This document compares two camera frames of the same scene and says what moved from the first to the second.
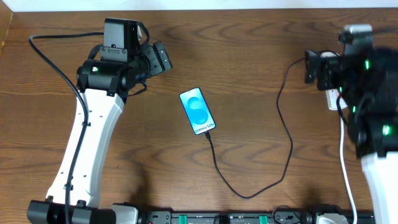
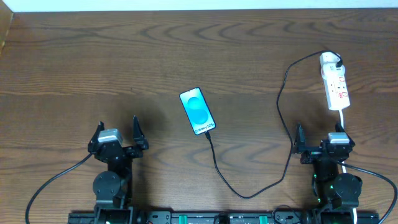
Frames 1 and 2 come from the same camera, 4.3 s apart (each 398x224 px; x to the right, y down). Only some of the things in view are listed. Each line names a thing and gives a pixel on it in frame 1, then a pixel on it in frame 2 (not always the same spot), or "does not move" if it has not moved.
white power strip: (332, 94) does not move
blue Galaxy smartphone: (198, 111) does not move
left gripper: (161, 56) -> (125, 149)
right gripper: (311, 66) -> (315, 151)
